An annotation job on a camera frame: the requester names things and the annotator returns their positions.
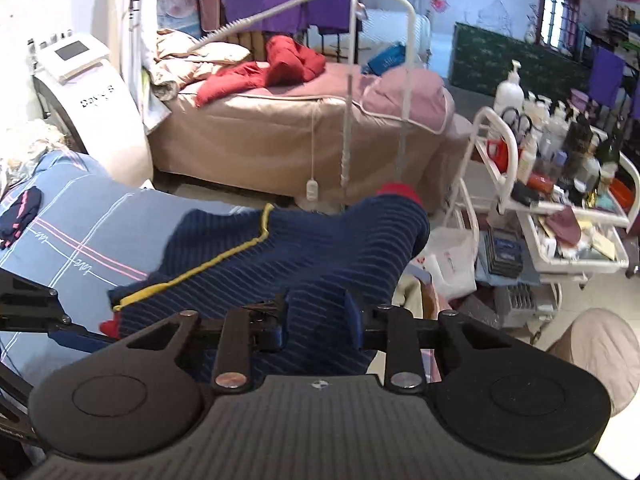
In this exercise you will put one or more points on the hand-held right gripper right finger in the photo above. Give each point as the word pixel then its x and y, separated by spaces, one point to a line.
pixel 355 322

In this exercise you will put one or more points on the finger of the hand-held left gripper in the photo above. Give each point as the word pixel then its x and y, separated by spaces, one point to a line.
pixel 25 310
pixel 15 425

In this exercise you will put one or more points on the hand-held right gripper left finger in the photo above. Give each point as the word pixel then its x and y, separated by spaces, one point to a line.
pixel 277 330

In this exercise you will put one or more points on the navy striped knit shirt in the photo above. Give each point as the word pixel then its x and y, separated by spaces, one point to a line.
pixel 310 255

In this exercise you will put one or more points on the navy garment with pink stripe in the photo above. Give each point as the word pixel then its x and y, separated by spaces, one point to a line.
pixel 22 212

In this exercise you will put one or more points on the white plastic bag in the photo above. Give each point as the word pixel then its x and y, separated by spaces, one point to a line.
pixel 452 260

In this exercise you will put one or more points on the blue striped bed sheet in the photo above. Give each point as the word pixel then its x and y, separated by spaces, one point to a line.
pixel 100 210

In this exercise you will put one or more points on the stack of dark blue boxes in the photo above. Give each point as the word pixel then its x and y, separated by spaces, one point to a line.
pixel 502 252

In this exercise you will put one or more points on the white ribbed appliance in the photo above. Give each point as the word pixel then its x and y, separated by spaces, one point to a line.
pixel 525 305

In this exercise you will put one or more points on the brown massage bed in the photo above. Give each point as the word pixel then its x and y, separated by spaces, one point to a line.
pixel 240 135

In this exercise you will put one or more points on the white stand pole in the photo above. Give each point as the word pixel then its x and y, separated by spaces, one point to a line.
pixel 348 110

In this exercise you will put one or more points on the white beauty machine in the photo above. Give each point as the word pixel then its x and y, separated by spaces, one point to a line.
pixel 85 95

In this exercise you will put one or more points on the pink pillow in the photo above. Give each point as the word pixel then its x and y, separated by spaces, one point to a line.
pixel 405 92

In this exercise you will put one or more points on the white trolley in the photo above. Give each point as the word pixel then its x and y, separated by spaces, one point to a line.
pixel 575 212

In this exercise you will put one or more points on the beige round stool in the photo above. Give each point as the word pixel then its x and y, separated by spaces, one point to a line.
pixel 600 355

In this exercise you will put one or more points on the blue packet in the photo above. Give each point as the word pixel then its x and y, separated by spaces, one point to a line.
pixel 387 57

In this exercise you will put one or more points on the red garment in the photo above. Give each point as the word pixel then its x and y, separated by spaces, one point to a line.
pixel 287 62

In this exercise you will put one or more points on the white pump bottle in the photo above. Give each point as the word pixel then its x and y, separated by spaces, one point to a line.
pixel 509 92

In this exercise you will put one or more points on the beige quilt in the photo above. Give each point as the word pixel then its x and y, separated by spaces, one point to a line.
pixel 200 60

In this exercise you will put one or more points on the cluster of cosmetic bottles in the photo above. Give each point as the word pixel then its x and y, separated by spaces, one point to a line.
pixel 575 145

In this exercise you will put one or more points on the green board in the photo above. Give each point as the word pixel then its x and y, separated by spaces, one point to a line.
pixel 485 60

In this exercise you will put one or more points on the purple towel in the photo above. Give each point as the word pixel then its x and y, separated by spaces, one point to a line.
pixel 332 5
pixel 262 7

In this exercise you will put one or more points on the purple cloth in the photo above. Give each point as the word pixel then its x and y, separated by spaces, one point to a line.
pixel 606 75

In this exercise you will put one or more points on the red window wall decor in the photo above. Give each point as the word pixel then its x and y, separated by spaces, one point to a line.
pixel 560 5

